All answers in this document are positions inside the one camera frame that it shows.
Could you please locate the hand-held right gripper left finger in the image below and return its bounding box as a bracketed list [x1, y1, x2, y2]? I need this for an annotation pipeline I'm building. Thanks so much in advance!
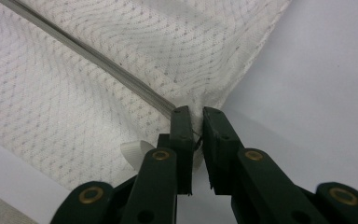
[117, 105, 196, 224]

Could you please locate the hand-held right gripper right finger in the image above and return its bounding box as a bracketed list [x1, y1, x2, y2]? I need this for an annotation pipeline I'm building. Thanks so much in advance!
[201, 106, 330, 224]

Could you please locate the white mesh laundry bag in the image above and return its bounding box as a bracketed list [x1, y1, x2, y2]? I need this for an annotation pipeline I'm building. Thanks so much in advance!
[0, 0, 293, 191]

